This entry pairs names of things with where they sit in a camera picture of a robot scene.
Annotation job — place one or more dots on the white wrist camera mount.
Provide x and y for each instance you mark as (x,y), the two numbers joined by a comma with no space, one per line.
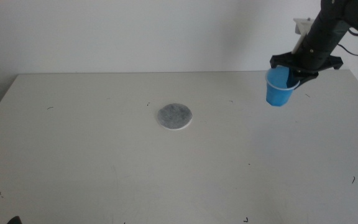
(303,26)

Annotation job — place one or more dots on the blue plastic cup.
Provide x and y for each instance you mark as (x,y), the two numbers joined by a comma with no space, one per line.
(277,95)

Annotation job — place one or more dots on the round grey cup mat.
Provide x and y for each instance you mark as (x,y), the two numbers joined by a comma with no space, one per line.
(175,116)

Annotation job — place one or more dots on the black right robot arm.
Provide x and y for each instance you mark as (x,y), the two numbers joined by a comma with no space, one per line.
(337,15)

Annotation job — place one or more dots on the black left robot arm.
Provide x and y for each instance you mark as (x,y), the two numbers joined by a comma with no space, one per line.
(15,221)

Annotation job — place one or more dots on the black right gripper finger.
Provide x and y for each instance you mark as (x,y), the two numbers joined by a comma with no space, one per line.
(291,79)
(305,78)

